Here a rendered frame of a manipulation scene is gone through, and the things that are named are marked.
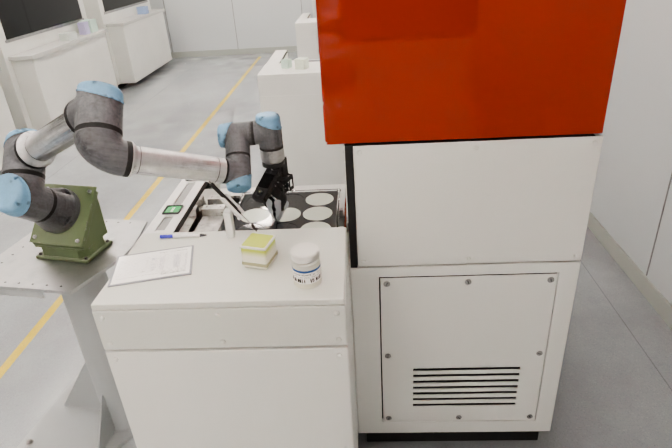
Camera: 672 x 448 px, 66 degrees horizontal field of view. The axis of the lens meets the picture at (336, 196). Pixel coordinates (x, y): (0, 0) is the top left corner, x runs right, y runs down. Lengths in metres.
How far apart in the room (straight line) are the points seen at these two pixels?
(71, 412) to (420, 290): 1.60
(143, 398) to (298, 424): 0.42
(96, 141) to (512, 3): 1.08
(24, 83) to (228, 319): 5.05
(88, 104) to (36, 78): 4.59
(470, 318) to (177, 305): 0.93
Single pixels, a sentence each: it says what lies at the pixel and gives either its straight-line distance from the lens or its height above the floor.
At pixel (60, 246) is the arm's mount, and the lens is 1.93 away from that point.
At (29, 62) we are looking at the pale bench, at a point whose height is 0.83.
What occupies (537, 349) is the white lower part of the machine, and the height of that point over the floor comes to 0.48.
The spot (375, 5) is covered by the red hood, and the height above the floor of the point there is 1.58.
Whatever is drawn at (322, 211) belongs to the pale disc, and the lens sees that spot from 1.77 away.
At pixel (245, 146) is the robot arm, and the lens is 1.58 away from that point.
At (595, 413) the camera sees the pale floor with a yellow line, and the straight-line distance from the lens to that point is 2.44.
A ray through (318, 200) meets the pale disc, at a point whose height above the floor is 0.90.
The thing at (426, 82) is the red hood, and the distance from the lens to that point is 1.39.
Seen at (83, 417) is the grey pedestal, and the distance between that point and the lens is 2.55.
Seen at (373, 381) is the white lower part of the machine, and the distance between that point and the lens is 1.92.
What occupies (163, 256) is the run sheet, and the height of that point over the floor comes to 0.97.
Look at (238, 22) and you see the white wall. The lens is 9.75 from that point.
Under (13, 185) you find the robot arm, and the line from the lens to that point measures 1.77.
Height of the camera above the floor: 1.72
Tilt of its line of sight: 26 degrees down
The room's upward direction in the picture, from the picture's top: 4 degrees counter-clockwise
